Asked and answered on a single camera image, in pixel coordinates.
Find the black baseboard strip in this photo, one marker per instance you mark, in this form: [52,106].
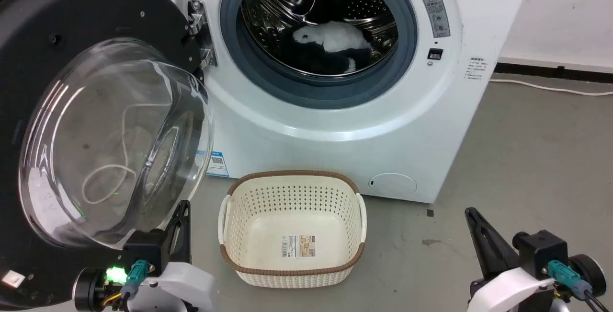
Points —
[550,71]

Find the black fluffy garment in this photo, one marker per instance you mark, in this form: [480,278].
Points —
[316,63]

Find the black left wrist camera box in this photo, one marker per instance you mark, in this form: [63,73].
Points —
[143,249]

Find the black washer door with glass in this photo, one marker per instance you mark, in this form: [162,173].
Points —
[57,15]

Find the white front-load washing machine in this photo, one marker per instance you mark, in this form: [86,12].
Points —
[335,130]

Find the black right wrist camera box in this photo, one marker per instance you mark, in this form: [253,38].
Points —
[541,249]

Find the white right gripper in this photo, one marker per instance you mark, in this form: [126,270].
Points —
[512,293]

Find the teal left camera connector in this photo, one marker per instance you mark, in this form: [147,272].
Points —
[135,273]

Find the grey warning sticker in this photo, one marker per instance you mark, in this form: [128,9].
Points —
[436,15]

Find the blue white QR label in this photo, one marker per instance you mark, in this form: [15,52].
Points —
[218,164]

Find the metal door hinge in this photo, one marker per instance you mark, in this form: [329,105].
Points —
[197,19]

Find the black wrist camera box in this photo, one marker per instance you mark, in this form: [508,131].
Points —
[541,249]
[143,249]

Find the white plush toy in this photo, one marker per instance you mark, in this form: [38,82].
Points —
[335,36]

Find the cream plastic laundry basket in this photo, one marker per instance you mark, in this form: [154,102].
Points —
[292,221]

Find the teal right camera connector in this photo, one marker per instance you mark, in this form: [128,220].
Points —
[565,276]

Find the white square plastic piece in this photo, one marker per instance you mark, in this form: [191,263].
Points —
[12,280]

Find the black door latch slot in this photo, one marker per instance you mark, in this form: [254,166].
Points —
[435,54]

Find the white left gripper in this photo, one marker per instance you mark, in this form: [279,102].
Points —
[187,285]

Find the small printed text sticker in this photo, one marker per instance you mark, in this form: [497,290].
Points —
[474,68]

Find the teal camera connector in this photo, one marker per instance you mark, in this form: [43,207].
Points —
[565,276]
[135,273]

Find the round filter cover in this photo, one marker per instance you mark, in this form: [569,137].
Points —
[392,184]

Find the paper basket label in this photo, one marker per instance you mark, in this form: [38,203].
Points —
[299,246]

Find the steel perforated drum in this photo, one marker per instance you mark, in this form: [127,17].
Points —
[371,5]

